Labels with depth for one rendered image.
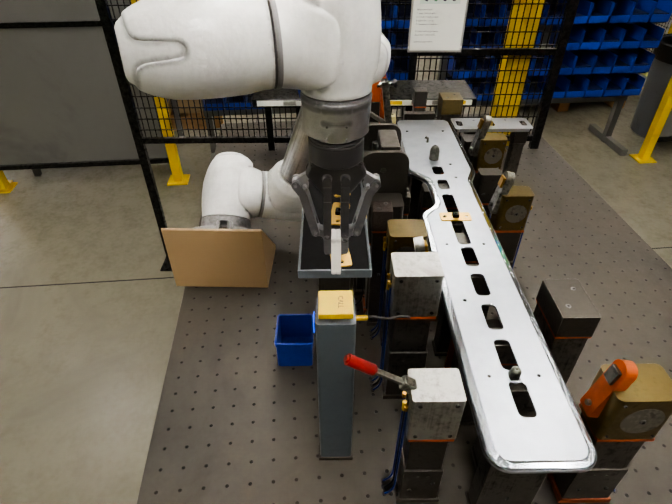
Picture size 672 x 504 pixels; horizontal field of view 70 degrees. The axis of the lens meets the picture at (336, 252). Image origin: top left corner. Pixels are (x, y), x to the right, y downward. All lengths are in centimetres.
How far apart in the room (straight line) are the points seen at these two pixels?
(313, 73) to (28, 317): 245
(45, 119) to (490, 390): 328
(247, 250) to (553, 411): 93
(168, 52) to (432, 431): 72
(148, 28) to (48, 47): 297
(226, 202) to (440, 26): 118
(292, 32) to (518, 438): 71
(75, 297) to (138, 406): 84
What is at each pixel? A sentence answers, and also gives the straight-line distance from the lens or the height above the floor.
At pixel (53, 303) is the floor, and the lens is 288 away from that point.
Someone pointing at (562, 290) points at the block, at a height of 103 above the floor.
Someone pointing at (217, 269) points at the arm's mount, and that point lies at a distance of 154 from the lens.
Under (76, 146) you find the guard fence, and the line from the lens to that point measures 374.
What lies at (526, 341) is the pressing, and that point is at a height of 100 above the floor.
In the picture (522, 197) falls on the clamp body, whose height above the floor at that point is 104.
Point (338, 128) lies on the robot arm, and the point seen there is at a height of 150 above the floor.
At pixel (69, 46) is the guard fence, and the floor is 93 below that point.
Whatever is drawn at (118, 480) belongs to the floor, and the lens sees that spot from 210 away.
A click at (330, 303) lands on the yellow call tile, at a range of 84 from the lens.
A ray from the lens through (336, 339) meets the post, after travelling 86.
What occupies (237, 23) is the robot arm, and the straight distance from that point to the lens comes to 55.
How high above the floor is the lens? 175
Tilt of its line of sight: 38 degrees down
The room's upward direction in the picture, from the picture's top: straight up
